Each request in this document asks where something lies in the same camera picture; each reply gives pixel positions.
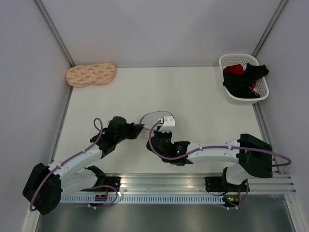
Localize round white mesh laundry bag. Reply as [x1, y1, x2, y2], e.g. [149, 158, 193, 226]
[139, 110, 174, 130]

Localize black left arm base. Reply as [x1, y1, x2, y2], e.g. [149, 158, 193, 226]
[81, 176, 121, 192]

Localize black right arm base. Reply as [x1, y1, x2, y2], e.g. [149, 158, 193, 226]
[205, 176, 228, 193]

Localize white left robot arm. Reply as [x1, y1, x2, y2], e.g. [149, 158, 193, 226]
[22, 116, 144, 215]

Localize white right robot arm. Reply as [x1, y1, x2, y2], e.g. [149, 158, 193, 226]
[146, 131, 273, 191]

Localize pink patterned bra case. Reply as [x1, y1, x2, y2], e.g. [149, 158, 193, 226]
[66, 62, 117, 87]

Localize black underwear garment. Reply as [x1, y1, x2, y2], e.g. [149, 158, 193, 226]
[223, 63, 269, 99]

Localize white plastic basket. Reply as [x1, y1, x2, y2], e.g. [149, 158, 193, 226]
[219, 54, 269, 105]

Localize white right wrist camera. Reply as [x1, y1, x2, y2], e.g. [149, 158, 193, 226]
[158, 116, 176, 132]

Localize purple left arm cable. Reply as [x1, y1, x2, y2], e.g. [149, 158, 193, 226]
[28, 117, 106, 212]

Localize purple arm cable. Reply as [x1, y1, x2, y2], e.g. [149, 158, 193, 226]
[28, 117, 106, 212]
[148, 119, 292, 174]

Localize aluminium mounting rail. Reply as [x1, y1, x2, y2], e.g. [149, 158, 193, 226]
[60, 173, 297, 194]

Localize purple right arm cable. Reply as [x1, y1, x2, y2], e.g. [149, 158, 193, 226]
[148, 119, 292, 174]

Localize white slotted cable duct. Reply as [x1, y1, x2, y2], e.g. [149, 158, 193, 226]
[60, 193, 224, 204]

